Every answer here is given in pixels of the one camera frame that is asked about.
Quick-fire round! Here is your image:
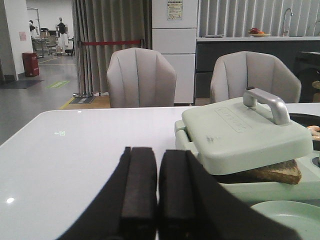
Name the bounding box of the white refrigerator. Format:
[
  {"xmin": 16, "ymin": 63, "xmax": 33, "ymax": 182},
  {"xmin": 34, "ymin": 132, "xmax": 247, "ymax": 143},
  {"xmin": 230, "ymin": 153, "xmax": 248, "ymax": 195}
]
[{"xmin": 151, "ymin": 0, "xmax": 198, "ymax": 104}]

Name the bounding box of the mint green breakfast maker base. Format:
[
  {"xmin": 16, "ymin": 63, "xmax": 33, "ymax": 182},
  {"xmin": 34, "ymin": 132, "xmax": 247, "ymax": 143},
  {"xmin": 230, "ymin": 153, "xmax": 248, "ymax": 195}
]
[{"xmin": 174, "ymin": 112, "xmax": 320, "ymax": 211}]

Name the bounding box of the mint green sandwich maker lid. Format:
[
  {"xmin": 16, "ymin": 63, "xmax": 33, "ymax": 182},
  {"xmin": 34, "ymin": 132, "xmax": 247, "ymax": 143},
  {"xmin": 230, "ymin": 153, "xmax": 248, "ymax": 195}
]
[{"xmin": 174, "ymin": 88, "xmax": 313, "ymax": 176}]

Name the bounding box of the orange shrimp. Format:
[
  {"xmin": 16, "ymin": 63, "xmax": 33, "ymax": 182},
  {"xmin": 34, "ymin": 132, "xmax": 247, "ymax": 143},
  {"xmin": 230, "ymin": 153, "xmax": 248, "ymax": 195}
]
[{"xmin": 306, "ymin": 125, "xmax": 320, "ymax": 141}]

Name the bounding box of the grey curtain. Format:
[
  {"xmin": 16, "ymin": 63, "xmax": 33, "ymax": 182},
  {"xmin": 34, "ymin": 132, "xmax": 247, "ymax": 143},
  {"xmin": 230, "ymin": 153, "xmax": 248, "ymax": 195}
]
[{"xmin": 71, "ymin": 0, "xmax": 152, "ymax": 97}]

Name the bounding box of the right silver control knob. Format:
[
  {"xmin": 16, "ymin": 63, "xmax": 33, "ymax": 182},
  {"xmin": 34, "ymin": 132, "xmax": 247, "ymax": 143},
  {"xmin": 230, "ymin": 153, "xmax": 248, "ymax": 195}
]
[{"xmin": 312, "ymin": 157, "xmax": 320, "ymax": 168}]

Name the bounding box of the red barrier belt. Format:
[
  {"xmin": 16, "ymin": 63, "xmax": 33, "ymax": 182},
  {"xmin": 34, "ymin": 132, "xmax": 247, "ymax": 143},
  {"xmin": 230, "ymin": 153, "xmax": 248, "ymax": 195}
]
[{"xmin": 81, "ymin": 40, "xmax": 141, "ymax": 46}]

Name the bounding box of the beige cushion at right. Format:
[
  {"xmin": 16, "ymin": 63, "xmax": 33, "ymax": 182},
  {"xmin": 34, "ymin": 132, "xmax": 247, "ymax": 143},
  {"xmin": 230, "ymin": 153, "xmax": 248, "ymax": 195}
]
[{"xmin": 312, "ymin": 80, "xmax": 320, "ymax": 103}]

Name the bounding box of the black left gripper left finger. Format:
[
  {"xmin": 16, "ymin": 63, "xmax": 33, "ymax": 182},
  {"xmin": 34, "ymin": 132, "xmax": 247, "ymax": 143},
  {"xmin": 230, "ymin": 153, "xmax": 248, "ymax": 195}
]
[{"xmin": 59, "ymin": 147, "xmax": 157, "ymax": 240}]

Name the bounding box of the silver faucet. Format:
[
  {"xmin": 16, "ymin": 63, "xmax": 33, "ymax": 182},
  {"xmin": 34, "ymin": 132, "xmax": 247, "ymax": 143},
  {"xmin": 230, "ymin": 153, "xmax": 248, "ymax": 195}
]
[{"xmin": 282, "ymin": 7, "xmax": 294, "ymax": 37}]

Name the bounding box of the black round frying pan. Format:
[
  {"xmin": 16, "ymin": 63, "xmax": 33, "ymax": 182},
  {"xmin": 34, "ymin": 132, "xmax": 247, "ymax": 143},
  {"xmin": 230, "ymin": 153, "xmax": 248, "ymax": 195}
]
[{"xmin": 289, "ymin": 113, "xmax": 320, "ymax": 151}]

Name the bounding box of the beige upholstered chair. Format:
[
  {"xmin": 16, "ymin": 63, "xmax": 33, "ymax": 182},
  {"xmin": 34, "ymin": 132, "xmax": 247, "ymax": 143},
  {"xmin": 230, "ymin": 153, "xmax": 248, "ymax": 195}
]
[
  {"xmin": 106, "ymin": 47, "xmax": 177, "ymax": 108},
  {"xmin": 210, "ymin": 51, "xmax": 302, "ymax": 103}
]

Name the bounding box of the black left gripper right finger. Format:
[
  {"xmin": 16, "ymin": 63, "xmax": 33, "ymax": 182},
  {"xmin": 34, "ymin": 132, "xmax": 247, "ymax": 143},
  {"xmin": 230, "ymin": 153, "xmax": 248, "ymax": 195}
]
[{"xmin": 158, "ymin": 150, "xmax": 299, "ymax": 240}]

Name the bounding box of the fruit plate on counter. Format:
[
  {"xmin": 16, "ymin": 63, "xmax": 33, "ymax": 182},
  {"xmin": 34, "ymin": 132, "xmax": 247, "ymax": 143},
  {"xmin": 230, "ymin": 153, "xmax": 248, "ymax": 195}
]
[{"xmin": 248, "ymin": 28, "xmax": 271, "ymax": 38}]

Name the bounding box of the bread slice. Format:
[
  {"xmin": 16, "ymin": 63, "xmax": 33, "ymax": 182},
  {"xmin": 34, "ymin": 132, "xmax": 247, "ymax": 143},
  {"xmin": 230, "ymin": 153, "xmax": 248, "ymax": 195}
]
[{"xmin": 213, "ymin": 159, "xmax": 302, "ymax": 185}]

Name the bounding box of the red trash bin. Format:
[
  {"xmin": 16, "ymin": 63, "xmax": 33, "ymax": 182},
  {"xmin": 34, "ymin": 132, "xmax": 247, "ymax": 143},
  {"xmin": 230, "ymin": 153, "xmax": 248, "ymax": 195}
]
[{"xmin": 22, "ymin": 52, "xmax": 40, "ymax": 77}]

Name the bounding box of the right beige upholstered chair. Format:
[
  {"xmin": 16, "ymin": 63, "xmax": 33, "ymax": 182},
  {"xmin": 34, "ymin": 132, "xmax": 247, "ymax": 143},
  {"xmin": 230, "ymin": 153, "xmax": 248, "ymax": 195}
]
[{"xmin": 210, "ymin": 51, "xmax": 302, "ymax": 103}]

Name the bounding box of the left beige upholstered chair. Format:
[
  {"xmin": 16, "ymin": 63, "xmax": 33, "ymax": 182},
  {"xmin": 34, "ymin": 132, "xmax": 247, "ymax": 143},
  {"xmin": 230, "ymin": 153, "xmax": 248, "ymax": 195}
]
[{"xmin": 106, "ymin": 47, "xmax": 177, "ymax": 108}]

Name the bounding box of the mint green round plate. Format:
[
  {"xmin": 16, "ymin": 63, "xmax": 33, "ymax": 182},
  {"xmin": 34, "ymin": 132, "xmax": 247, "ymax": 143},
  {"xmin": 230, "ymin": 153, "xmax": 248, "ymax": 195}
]
[{"xmin": 251, "ymin": 200, "xmax": 320, "ymax": 240}]

